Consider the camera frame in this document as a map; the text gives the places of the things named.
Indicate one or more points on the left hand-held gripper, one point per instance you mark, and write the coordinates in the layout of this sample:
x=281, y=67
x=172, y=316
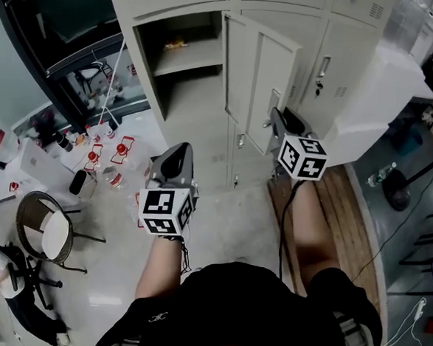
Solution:
x=162, y=209

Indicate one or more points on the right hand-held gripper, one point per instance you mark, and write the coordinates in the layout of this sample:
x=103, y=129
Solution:
x=302, y=156

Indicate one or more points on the grey metal locker cabinet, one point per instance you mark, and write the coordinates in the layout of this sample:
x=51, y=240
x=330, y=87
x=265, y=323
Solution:
x=190, y=122

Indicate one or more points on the grey metal locker door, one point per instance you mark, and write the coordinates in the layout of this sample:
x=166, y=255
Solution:
x=242, y=70

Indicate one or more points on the person's right forearm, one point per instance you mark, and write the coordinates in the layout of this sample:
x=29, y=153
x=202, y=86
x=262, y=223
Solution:
x=308, y=230

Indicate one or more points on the person's left forearm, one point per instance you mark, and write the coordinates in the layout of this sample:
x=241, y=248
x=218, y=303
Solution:
x=158, y=268

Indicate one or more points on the wooden plank platform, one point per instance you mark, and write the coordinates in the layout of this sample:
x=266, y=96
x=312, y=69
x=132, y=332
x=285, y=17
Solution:
x=342, y=221

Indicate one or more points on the small clear plastic bottle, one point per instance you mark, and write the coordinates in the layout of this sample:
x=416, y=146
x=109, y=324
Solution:
x=381, y=174

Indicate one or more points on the white bin black lid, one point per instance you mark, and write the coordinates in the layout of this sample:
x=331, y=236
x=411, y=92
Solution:
x=82, y=183

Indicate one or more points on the small orange item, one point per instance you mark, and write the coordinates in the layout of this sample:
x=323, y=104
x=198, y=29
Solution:
x=81, y=139

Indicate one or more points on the white round cushion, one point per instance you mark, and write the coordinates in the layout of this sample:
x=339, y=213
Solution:
x=55, y=235

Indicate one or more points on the black thermos flask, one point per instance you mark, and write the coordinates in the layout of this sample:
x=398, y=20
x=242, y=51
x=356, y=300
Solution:
x=63, y=142

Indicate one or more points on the person's black shirt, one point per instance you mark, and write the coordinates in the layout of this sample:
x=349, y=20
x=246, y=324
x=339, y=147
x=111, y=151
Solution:
x=236, y=310

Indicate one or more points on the white water dispenser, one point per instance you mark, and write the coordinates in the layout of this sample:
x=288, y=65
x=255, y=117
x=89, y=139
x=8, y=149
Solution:
x=43, y=162

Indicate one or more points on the dark wicker chair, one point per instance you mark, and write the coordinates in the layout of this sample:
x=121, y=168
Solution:
x=24, y=225

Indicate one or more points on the white leaning pole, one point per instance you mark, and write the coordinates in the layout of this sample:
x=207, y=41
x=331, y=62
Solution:
x=113, y=76

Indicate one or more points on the dark potted plant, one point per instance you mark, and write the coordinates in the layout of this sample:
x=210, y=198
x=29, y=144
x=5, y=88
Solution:
x=42, y=125

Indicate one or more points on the black office chair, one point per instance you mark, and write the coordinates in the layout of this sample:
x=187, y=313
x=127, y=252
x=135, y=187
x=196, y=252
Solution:
x=28, y=277

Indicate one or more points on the orange snack packet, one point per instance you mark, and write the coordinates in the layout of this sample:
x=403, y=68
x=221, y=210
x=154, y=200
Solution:
x=175, y=46

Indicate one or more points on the white appliance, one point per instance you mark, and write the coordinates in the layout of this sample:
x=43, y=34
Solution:
x=427, y=39

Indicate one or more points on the frosted glass partition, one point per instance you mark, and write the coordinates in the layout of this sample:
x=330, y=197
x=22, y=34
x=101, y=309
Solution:
x=8, y=80

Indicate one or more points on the black pedestal fan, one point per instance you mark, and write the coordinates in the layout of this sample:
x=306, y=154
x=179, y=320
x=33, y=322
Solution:
x=396, y=192

